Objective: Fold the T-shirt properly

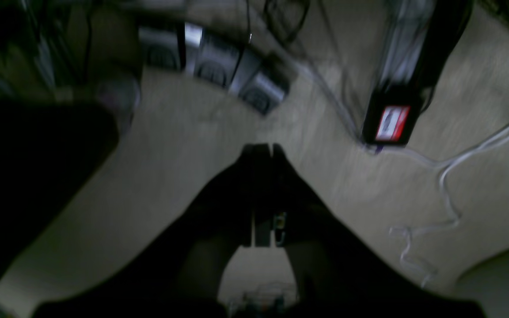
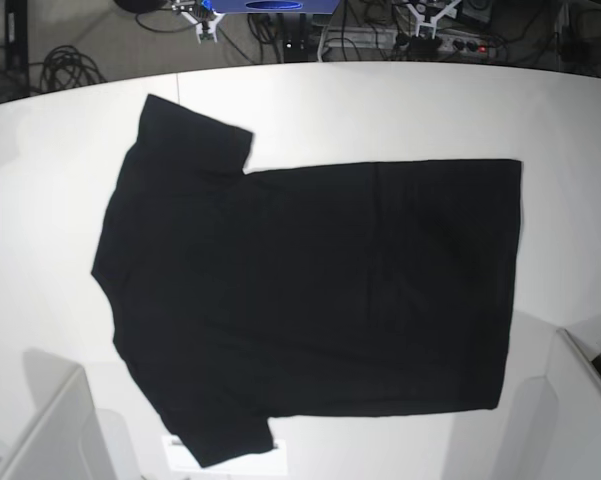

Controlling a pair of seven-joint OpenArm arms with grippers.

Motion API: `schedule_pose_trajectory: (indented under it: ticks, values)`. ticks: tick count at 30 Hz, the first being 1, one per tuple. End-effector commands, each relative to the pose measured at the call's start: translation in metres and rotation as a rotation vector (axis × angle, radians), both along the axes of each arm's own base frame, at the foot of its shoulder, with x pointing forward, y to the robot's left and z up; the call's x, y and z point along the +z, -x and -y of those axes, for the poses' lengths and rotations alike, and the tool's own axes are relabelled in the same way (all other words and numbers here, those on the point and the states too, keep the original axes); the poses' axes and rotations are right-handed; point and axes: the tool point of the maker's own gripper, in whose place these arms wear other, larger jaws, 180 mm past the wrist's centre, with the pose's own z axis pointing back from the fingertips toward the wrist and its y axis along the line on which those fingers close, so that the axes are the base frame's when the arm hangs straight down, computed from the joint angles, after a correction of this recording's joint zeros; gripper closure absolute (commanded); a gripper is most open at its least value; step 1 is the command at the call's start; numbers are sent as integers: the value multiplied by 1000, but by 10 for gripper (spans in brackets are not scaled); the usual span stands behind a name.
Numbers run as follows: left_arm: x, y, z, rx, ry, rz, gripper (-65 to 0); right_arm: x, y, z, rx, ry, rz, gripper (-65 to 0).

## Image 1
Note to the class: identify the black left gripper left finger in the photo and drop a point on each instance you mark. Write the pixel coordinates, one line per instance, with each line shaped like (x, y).
(178, 274)

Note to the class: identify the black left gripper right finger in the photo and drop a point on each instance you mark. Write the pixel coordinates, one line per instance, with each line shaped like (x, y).
(337, 274)

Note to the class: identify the black T-shirt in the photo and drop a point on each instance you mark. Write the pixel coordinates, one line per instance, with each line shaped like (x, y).
(46, 154)

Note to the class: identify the black device with red label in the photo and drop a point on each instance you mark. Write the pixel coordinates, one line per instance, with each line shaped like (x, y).
(421, 36)

